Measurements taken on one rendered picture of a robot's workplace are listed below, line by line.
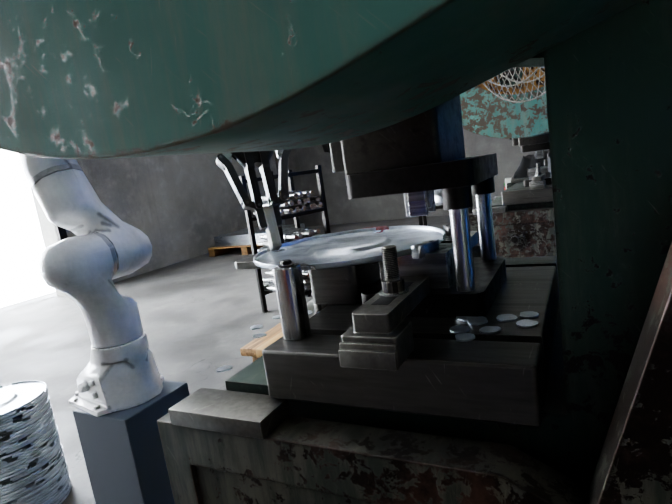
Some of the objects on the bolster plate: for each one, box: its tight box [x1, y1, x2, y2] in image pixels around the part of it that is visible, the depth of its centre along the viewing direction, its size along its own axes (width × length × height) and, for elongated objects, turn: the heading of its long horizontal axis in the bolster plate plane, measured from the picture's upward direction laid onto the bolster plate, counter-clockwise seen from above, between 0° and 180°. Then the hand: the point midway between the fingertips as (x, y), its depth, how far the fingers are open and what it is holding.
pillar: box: [475, 193, 496, 261], centre depth 71 cm, size 2×2×14 cm
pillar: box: [449, 208, 475, 292], centre depth 57 cm, size 2×2×14 cm
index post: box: [272, 259, 311, 340], centre depth 58 cm, size 3×3×10 cm
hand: (271, 228), depth 79 cm, fingers closed
